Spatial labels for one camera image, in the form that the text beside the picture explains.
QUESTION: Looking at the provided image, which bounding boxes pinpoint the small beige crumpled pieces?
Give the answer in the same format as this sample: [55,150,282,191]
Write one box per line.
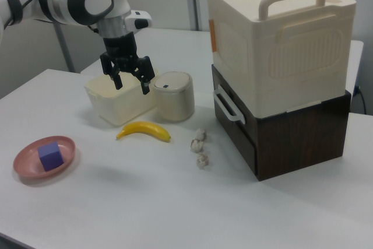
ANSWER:
[195,152,210,170]

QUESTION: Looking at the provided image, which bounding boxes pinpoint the purple cube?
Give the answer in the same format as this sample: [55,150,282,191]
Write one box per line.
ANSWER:
[37,141,65,171]

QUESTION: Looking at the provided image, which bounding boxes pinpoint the crumpled white paper ball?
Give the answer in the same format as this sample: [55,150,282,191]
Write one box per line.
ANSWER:
[194,128,208,142]
[189,139,204,153]

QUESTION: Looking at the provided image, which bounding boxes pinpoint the cream storage box with handles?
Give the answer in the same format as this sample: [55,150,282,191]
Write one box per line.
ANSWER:
[206,0,358,113]

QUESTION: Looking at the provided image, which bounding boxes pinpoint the pink plate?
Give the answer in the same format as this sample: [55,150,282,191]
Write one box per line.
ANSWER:
[12,135,77,186]

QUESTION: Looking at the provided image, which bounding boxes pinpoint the cream open plastic bin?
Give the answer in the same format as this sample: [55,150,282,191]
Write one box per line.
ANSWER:
[83,68,160,128]

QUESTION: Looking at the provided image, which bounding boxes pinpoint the yellow banana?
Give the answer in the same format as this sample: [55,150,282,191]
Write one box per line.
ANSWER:
[115,121,172,143]

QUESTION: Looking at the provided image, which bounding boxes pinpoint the copper latch strip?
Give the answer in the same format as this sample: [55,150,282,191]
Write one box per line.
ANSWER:
[209,19,218,53]

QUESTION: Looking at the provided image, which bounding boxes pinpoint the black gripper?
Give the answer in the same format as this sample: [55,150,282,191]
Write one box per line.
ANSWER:
[100,31,156,96]

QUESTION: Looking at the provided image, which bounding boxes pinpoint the cream lidded trash can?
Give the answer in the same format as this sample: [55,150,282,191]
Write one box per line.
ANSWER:
[152,71,195,123]

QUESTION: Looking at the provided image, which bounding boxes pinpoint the white drawer handle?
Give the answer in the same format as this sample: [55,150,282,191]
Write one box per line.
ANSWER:
[212,84,246,123]

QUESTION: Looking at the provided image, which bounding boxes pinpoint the dark wood drawer cabinet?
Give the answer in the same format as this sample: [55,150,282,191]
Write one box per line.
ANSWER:
[211,64,352,182]

